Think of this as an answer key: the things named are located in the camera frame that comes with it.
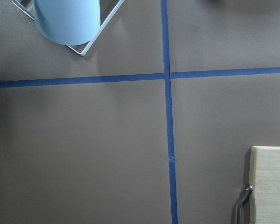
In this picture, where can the white wire cup rack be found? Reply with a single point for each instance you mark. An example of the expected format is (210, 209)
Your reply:
(108, 9)

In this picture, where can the metal cutting board handle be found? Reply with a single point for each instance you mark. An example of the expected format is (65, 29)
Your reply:
(246, 196)

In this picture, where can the bamboo cutting board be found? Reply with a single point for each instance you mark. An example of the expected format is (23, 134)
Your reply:
(264, 176)

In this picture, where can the light blue cup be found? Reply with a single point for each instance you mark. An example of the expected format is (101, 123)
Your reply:
(67, 22)

